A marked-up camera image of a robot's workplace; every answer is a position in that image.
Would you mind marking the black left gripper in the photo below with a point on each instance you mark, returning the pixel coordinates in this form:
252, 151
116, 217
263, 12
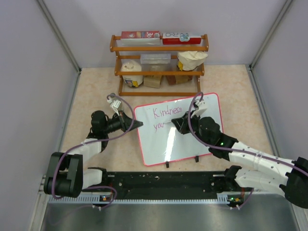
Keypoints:
125, 122

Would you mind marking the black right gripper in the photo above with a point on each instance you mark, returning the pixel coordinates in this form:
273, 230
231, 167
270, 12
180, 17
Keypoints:
182, 123

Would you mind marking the pink framed whiteboard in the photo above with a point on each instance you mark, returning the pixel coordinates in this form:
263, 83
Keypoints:
160, 143

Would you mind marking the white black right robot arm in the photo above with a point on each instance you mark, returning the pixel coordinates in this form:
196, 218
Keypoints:
253, 168

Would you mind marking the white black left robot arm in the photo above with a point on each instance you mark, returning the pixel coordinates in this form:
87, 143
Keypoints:
65, 174

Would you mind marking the tan sponge block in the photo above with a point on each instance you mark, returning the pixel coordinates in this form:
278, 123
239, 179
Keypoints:
153, 81

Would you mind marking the wooden two-tier shelf rack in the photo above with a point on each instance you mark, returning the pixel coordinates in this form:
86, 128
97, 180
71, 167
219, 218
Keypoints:
125, 53

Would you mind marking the cream cloth bag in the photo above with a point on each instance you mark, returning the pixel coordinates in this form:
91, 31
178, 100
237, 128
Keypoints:
189, 60

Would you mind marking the clear plastic box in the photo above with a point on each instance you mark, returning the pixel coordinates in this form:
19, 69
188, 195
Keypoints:
163, 58

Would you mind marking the red white carton box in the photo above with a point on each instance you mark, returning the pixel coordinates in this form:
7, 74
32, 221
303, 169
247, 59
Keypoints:
140, 37

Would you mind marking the red white zero box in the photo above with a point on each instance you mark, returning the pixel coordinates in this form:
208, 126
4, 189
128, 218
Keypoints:
180, 38

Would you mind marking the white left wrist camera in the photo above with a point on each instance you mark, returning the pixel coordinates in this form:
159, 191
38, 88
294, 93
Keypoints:
115, 104

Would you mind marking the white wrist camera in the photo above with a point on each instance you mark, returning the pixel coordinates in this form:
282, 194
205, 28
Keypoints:
199, 108
115, 104

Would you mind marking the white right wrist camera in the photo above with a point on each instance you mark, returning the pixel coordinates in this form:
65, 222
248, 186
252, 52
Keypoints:
199, 108

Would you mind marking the grey cable duct rail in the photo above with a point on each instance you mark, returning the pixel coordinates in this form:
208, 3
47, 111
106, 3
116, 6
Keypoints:
103, 199

